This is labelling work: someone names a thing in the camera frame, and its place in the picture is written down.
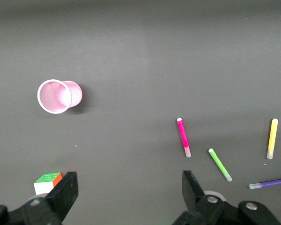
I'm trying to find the yellow marker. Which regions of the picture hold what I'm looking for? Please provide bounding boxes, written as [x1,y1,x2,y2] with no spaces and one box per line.
[266,118,279,160]

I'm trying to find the pink mesh cup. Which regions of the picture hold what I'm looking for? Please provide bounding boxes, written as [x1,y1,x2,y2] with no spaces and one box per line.
[37,79,83,115]

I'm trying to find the purple marker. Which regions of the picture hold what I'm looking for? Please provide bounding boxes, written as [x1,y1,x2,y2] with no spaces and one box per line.
[249,178,281,190]

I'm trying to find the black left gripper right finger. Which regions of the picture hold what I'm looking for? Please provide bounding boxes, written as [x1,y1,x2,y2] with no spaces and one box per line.
[172,170,281,225]

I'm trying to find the green marker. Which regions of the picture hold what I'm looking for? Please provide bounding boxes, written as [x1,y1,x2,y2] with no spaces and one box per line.
[208,148,233,182]

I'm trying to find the pink marker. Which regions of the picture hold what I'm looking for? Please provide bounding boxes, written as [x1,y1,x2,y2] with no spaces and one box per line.
[177,117,192,158]

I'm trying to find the rubik's cube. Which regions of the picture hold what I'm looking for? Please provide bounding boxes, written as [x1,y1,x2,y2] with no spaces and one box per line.
[33,172,63,195]

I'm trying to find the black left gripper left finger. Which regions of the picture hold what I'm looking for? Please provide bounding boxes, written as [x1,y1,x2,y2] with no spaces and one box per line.
[0,171,79,225]

